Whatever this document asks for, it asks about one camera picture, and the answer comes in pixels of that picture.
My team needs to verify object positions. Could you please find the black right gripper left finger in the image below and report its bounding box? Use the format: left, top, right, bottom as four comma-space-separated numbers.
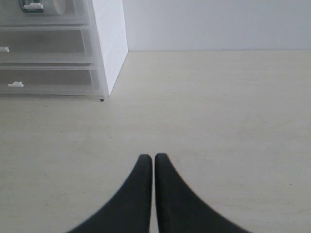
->
70, 154, 152, 233

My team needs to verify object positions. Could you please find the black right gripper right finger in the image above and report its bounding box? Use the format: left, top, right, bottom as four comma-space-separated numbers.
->
155, 153, 248, 233

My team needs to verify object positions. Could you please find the white teal labelled bottle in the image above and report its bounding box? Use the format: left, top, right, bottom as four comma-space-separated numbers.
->
18, 0, 66, 15

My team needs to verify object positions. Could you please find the clear bottom wide drawer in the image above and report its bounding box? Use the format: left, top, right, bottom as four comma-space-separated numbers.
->
0, 69, 102, 96

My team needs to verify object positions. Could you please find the clear wide drawer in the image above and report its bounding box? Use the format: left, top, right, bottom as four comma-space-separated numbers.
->
0, 69, 102, 96
0, 29, 94, 64

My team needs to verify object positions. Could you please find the white plastic drawer cabinet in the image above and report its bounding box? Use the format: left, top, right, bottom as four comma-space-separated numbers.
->
0, 0, 128, 100

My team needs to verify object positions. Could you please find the clear middle wide drawer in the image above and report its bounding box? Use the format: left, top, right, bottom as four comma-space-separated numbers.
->
0, 29, 94, 64

